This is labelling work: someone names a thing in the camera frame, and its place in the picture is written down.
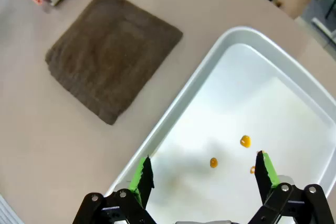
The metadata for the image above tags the brown cloth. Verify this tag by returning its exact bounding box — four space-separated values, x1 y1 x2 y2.
45 0 184 126

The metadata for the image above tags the silver metal tray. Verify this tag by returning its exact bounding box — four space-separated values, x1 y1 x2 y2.
103 26 336 224

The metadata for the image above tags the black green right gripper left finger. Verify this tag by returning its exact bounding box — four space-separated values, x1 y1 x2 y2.
72 155 158 224

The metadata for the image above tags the large orange sauce drop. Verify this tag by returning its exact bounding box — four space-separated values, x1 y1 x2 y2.
239 135 252 148

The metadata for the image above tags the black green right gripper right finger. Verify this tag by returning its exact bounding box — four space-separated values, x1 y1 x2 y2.
248 150 336 224

